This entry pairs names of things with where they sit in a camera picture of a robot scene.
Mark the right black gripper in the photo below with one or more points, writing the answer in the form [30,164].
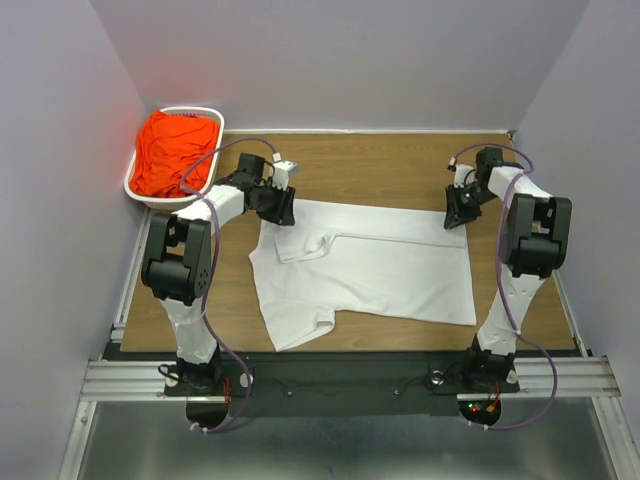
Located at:
[455,212]

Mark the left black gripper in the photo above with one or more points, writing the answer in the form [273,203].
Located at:
[283,210]

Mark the white t shirt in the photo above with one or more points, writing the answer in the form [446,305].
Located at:
[391,262]

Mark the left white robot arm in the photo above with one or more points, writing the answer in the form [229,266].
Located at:
[180,258]

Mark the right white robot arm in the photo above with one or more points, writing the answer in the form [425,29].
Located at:
[532,243]

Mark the white plastic laundry basket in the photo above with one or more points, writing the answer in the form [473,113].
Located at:
[177,203]

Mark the orange t shirt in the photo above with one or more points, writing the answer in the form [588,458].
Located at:
[170,148]

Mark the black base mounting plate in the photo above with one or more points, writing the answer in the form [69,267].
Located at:
[317,384]

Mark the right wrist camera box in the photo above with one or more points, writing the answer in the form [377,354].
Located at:
[463,174]

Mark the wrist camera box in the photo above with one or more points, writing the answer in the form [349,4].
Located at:
[282,172]
[463,174]

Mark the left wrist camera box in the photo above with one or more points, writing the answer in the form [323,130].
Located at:
[282,172]

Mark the aluminium frame rail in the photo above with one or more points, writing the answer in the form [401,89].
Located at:
[111,381]

